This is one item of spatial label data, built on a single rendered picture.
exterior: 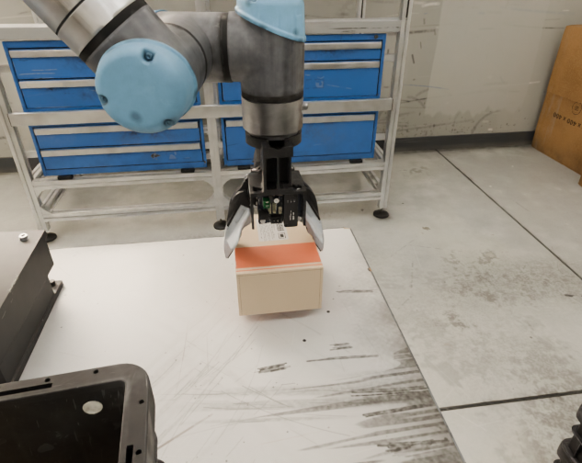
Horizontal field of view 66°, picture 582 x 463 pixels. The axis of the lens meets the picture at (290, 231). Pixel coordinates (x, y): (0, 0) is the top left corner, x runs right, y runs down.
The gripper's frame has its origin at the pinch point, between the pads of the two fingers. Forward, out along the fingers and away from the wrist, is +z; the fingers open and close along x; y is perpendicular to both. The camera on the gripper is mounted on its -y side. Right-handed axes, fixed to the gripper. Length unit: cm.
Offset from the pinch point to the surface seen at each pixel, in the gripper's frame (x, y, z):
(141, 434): -11.6, 40.1, -16.0
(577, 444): 53, 16, 36
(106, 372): -14.5, 35.3, -16.0
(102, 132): -60, -139, 27
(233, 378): -7.3, 17.5, 7.1
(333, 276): 10.0, -1.5, 7.2
